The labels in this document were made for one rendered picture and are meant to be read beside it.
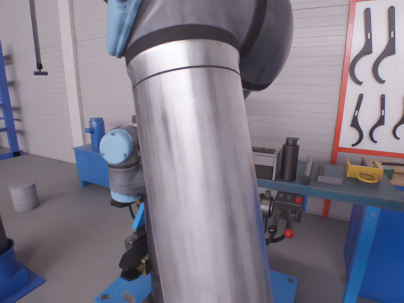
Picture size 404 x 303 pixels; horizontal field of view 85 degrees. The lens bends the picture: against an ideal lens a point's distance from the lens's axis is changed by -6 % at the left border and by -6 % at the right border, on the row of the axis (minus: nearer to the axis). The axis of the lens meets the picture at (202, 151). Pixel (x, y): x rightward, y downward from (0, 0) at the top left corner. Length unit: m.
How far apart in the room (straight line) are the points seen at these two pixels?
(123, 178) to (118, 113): 3.53
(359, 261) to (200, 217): 1.40
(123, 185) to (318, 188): 0.83
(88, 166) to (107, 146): 3.18
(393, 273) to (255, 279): 1.99
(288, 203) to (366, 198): 0.33
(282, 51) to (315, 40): 2.62
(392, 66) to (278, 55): 2.64
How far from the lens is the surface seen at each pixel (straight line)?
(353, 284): 1.65
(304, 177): 1.15
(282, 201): 1.08
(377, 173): 1.39
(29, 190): 3.63
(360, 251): 1.52
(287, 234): 0.94
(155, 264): 1.39
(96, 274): 2.33
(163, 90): 0.20
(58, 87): 5.46
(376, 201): 1.20
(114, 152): 0.68
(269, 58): 0.32
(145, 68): 0.21
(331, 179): 1.23
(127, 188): 0.72
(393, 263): 2.14
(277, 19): 0.30
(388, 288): 2.27
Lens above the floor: 1.48
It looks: 15 degrees down
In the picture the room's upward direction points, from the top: straight up
